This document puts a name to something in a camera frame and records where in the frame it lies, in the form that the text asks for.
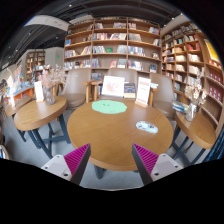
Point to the dark book on chair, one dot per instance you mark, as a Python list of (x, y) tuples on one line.
[(129, 90)]

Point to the round wooden centre table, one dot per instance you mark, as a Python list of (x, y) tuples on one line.
[(111, 135)]

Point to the beige armchair right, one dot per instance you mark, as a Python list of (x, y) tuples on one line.
[(163, 98)]

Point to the beige armchair centre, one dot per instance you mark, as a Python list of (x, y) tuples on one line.
[(130, 76)]

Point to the large wooden bookshelf centre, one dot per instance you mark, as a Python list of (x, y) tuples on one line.
[(114, 42)]

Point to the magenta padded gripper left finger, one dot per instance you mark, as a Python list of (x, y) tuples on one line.
[(70, 167)]

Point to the distant wooden bookshelf left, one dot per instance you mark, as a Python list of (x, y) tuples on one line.
[(35, 60)]

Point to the white red text sign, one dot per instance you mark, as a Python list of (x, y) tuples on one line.
[(143, 91)]

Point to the white picture board on chair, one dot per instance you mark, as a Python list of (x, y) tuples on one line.
[(113, 86)]

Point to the round wooden table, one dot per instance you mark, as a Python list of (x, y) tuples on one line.
[(34, 115), (111, 135), (200, 131)]

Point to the stack of books on chair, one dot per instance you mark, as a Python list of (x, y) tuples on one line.
[(180, 107)]

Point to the patterned computer mouse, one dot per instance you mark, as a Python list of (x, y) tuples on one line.
[(147, 126)]

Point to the beige armchair left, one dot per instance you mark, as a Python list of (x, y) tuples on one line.
[(77, 87)]

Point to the round wooden left table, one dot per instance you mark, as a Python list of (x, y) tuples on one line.
[(34, 115)]

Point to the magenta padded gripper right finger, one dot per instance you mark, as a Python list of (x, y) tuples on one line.
[(152, 166)]

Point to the round wooden right table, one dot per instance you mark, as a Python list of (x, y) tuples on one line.
[(200, 131)]

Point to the orange display table far left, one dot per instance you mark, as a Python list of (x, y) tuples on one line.
[(19, 92)]

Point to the glass vase with pink flowers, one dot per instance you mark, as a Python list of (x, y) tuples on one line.
[(49, 78)]

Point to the beige armchair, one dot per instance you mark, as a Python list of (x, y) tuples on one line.
[(130, 76), (77, 87), (163, 98)]

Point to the white sign on left table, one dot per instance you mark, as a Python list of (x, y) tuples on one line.
[(38, 91)]

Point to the green round mouse pad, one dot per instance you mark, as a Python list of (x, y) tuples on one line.
[(109, 106)]

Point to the wooden bookshelf right wall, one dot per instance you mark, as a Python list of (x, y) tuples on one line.
[(186, 54)]

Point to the glass vase with white flowers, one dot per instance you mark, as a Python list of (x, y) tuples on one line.
[(197, 95)]

